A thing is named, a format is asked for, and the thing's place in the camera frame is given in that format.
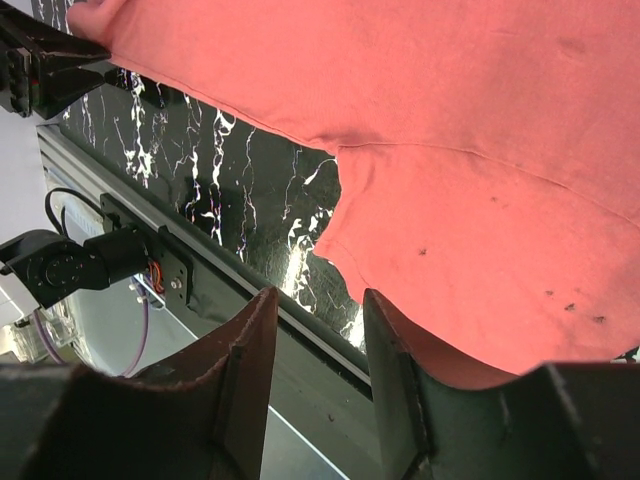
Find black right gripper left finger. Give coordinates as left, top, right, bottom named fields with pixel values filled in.
left=1, top=288, right=278, bottom=479

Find salmon pink t-shirt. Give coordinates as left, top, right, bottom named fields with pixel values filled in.
left=67, top=1, right=639, bottom=388

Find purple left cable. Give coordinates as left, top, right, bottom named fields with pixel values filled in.
left=29, top=294, right=151, bottom=379

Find aluminium frame rail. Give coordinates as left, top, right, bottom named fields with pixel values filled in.
left=37, top=126, right=371, bottom=398

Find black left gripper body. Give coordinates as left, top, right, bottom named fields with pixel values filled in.
left=1, top=9, right=55, bottom=119

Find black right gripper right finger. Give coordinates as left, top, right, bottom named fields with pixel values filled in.
left=363, top=289, right=639, bottom=479

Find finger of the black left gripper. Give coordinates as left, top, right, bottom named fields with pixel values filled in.
left=42, top=69, right=104, bottom=119
left=21, top=19, right=111, bottom=65

